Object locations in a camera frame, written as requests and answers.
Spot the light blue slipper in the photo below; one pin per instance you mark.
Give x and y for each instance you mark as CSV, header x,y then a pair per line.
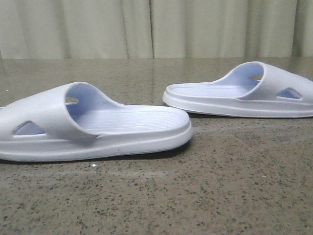
x,y
252,89
77,121

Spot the beige background curtain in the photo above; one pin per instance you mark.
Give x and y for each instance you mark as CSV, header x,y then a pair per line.
x,y
87,29

